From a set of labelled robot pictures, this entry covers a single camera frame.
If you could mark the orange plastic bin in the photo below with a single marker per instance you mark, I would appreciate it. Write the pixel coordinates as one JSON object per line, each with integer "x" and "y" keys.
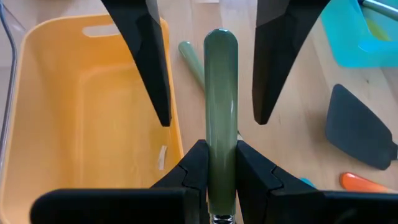
{"x": 77, "y": 124}

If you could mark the orange-tipped white peeler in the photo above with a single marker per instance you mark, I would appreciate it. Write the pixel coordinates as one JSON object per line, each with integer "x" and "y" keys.
{"x": 360, "y": 183}

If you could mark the clear plastic bin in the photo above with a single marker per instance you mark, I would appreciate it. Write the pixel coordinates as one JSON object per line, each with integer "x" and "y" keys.
{"x": 12, "y": 62}

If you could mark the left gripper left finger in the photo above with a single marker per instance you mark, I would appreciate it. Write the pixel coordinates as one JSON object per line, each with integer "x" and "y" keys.
{"x": 192, "y": 174}

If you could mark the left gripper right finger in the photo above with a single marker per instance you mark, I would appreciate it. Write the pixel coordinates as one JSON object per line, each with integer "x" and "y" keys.
{"x": 255, "y": 180}

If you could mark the teal plastic bin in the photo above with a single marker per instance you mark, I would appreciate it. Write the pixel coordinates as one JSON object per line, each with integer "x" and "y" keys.
{"x": 342, "y": 37}

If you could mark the thin black utensil teal tip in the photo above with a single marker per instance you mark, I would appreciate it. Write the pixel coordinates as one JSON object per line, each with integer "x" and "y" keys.
{"x": 308, "y": 183}

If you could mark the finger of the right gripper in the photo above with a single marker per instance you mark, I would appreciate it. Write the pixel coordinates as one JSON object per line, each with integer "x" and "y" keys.
{"x": 140, "y": 46}
{"x": 280, "y": 46}

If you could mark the black solid turner red button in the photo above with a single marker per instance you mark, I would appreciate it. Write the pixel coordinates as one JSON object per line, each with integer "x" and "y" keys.
{"x": 357, "y": 130}

